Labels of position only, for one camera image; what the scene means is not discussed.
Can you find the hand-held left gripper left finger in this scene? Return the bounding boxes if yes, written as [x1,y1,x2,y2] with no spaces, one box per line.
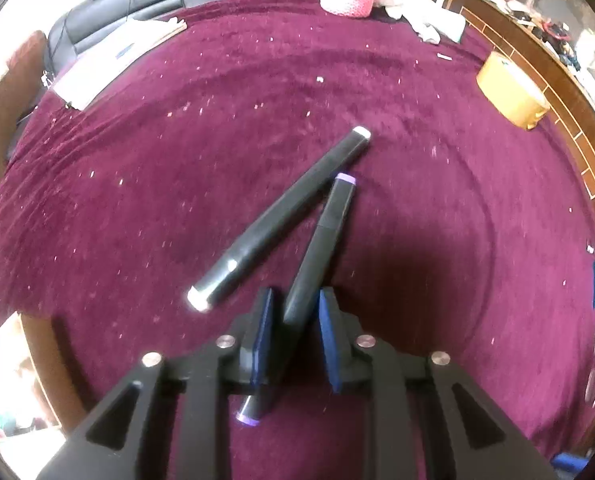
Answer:
[36,287,283,480]

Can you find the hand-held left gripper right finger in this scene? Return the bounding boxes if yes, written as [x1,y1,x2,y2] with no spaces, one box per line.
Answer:
[319,287,561,480]

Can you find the black marker purple cap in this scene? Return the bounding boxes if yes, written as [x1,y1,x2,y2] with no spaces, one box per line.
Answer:
[235,172,358,427]

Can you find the cardboard box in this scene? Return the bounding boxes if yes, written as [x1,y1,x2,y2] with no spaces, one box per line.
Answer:
[0,312,86,441]

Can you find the black marker white cap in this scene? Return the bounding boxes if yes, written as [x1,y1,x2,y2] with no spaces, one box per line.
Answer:
[186,126,372,313]

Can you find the yellow tape roll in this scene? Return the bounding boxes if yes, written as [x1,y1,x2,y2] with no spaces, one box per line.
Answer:
[476,51,551,131]

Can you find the paper notepad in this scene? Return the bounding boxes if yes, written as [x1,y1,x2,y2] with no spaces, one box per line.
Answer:
[51,17,188,111]

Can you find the white gloves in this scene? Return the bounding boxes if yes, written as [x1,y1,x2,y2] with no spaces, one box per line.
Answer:
[375,0,467,45]

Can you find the brown chair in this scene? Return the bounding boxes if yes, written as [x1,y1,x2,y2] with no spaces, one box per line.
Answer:
[0,30,48,206]

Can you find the wooden cabinet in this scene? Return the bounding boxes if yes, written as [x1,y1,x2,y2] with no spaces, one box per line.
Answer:
[417,0,595,226]

